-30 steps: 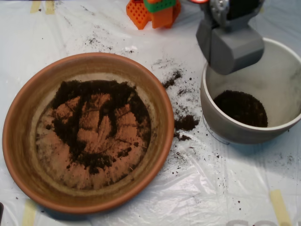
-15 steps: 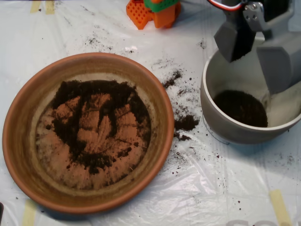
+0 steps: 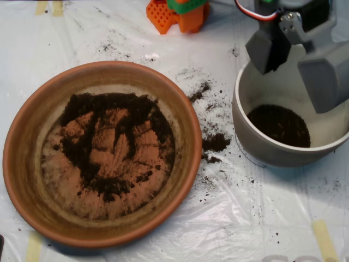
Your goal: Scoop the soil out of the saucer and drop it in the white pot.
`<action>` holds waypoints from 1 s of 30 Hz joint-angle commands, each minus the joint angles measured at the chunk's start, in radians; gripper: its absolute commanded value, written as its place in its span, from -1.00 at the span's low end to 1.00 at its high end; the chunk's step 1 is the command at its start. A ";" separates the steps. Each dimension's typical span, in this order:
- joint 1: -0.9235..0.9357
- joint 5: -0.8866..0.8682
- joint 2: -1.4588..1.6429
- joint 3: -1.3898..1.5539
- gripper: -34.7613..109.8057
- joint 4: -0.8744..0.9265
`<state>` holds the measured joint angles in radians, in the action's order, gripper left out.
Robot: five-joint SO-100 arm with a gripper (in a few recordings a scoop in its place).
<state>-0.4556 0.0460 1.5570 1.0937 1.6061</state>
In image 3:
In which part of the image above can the terracotta clay bowl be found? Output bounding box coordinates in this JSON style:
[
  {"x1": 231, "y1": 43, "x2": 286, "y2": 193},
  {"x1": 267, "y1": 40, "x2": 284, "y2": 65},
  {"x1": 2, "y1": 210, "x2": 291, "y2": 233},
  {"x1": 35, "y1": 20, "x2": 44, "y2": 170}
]
[{"x1": 2, "y1": 60, "x2": 203, "y2": 249}]

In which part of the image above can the large spilled soil clump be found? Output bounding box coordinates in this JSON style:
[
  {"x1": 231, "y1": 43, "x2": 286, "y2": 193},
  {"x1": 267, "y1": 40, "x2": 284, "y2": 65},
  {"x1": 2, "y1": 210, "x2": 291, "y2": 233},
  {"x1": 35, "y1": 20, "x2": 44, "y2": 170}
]
[{"x1": 202, "y1": 133, "x2": 232, "y2": 151}]

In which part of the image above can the clear plastic sheet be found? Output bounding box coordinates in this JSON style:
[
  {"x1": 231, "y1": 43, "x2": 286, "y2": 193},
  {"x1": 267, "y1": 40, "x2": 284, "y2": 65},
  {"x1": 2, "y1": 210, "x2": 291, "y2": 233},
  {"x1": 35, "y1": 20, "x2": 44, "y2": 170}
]
[{"x1": 0, "y1": 0, "x2": 349, "y2": 262}]

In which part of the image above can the beige masking tape strip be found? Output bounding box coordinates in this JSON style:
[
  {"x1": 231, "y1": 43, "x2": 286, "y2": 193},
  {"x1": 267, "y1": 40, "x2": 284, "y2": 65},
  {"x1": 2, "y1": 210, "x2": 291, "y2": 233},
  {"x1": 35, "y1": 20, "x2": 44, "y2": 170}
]
[
  {"x1": 35, "y1": 0, "x2": 47, "y2": 16},
  {"x1": 312, "y1": 220, "x2": 339, "y2": 262},
  {"x1": 25, "y1": 231, "x2": 43, "y2": 262},
  {"x1": 52, "y1": 0, "x2": 65, "y2": 17}
]

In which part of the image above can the small spilled soil clump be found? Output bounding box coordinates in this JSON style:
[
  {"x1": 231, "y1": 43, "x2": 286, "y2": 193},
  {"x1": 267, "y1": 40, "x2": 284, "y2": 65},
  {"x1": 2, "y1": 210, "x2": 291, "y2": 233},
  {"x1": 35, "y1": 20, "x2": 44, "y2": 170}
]
[{"x1": 201, "y1": 154, "x2": 222, "y2": 165}]

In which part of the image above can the white ceramic pot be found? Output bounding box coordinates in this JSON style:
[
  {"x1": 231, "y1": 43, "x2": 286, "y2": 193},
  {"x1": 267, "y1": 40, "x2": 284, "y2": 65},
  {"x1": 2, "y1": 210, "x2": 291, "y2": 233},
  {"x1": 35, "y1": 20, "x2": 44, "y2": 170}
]
[{"x1": 231, "y1": 42, "x2": 349, "y2": 168}]

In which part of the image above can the elongated spilled soil clump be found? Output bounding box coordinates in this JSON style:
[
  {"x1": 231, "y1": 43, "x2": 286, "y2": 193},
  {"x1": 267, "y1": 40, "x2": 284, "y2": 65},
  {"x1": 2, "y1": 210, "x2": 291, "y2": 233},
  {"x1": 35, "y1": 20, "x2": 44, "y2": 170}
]
[{"x1": 188, "y1": 81, "x2": 212, "y2": 103}]

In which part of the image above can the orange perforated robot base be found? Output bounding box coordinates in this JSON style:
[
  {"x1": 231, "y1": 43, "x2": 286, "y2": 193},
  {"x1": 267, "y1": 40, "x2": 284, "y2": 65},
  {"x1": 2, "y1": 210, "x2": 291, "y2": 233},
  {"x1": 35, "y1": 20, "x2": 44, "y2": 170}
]
[{"x1": 146, "y1": 0, "x2": 210, "y2": 35}]

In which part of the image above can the red white servo cable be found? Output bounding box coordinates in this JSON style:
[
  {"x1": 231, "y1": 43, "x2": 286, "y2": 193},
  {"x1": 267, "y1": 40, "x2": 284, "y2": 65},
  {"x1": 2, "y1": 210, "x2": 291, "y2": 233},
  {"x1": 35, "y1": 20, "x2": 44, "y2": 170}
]
[{"x1": 234, "y1": 0, "x2": 286, "y2": 22}]

